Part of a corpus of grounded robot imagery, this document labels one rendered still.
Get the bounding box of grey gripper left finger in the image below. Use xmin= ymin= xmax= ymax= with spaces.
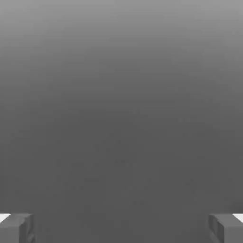
xmin=0 ymin=213 xmax=36 ymax=243

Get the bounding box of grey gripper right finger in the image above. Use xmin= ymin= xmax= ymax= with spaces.
xmin=207 ymin=213 xmax=243 ymax=243

